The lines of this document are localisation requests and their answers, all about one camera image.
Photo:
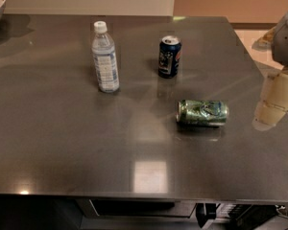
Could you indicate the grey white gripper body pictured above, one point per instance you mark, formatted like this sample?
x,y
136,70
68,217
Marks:
x,y
286,41

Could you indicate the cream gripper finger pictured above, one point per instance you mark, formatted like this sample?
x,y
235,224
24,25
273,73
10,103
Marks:
x,y
273,104

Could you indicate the clear blue-label plastic bottle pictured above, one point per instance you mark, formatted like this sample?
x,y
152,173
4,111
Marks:
x,y
104,56

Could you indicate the green crushed soda can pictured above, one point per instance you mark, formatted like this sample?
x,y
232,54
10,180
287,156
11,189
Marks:
x,y
202,113

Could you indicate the blue soda can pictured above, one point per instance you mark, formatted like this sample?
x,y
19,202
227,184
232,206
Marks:
x,y
169,56

